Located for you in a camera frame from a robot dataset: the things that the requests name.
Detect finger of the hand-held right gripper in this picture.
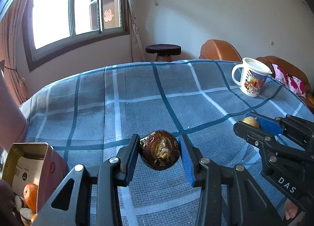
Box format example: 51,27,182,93
246,112,314,153
233,121,306,165

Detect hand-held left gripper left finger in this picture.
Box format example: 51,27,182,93
31,133,141,226

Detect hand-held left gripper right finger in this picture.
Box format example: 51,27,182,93
178,134,284,226

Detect yellow fruit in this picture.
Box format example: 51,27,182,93
242,116,260,129

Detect pink tin box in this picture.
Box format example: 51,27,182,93
1,142,68,226

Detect large mandarin orange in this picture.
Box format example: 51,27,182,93
23,183,39,213

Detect purple passion fruit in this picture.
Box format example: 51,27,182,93
0,179,22,226

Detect person's right hand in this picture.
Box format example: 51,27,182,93
284,198,299,221

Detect white cartoon print mug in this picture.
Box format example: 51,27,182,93
232,57,273,97

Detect pink floral cushion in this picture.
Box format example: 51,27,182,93
274,64,307,98

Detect brown leather sofa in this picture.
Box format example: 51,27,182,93
255,56,314,112

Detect white plastic mug lid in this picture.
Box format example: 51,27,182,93
242,57,273,75

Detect blue plaid tablecloth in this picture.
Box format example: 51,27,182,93
20,59,314,226

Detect brown leather chair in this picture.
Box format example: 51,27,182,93
199,39,243,62

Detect white paper card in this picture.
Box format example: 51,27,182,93
12,156,46,196

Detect dark round stool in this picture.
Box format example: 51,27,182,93
145,44,181,62

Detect beige sheer curtain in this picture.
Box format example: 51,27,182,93
123,0,146,62

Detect red paper window decoration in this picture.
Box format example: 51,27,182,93
103,9,114,22

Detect pink curtain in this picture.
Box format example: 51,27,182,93
0,0,32,105

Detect sliding glass window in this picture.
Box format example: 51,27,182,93
23,0,130,72

